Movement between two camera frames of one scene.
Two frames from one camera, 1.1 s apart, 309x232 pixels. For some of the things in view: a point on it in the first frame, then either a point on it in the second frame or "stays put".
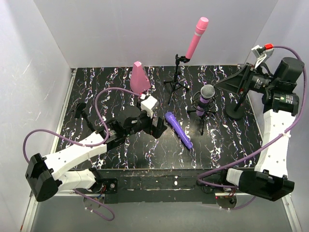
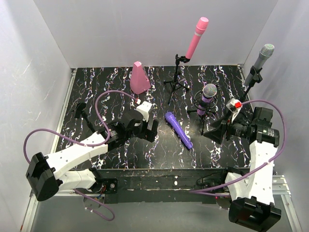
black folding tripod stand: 175,81 stays put
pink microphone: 201,27 stays put
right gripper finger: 234,82 to 217,134
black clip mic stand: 79,107 stays put
